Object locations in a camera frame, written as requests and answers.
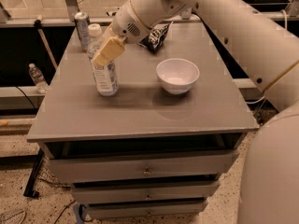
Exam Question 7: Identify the small clear water bottle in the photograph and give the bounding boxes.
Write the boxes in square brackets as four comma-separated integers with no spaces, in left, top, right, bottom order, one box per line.
[29,63,49,94]

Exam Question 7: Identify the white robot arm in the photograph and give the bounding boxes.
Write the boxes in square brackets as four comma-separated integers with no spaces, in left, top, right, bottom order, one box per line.
[93,0,299,224]

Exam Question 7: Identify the middle grey drawer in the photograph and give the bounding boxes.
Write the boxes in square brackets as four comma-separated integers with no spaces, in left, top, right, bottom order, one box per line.
[71,181,220,204]

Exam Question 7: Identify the wooden handled tool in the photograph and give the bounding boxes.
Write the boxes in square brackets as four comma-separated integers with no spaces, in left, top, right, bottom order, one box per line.
[34,15,58,69]

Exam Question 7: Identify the white bowl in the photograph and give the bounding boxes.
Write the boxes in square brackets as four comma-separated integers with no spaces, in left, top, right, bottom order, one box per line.
[156,58,200,95]

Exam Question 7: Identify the bottom grey drawer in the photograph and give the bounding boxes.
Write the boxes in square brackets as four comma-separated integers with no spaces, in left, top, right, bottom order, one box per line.
[88,199,207,219]

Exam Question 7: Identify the wire mesh strainer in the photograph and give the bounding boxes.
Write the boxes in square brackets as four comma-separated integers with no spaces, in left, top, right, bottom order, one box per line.
[0,209,26,224]

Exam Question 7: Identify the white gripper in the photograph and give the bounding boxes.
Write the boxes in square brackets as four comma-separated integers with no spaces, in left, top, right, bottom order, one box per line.
[92,0,150,66]

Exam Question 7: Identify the silver drink can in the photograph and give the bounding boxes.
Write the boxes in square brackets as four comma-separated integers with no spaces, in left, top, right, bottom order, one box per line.
[74,11,90,51]

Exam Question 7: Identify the black metal stand leg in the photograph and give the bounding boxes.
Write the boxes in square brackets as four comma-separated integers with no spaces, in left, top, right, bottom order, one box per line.
[23,149,44,199]

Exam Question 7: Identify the blue chip bag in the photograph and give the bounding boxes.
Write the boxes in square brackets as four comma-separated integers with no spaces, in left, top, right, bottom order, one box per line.
[138,23,171,53]

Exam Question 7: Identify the top grey drawer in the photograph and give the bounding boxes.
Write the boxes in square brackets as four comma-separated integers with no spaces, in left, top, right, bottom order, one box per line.
[47,149,239,183]

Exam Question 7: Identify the grey drawer cabinet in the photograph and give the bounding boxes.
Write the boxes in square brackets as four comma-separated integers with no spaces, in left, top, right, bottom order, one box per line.
[28,23,257,210]

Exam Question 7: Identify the blue labelled plastic bottle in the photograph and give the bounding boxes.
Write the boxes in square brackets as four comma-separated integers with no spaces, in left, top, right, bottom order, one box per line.
[87,23,119,96]

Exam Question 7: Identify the grey drawer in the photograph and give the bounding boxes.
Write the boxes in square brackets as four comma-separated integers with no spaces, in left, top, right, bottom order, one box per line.
[47,149,239,183]
[71,181,220,204]
[88,199,207,219]

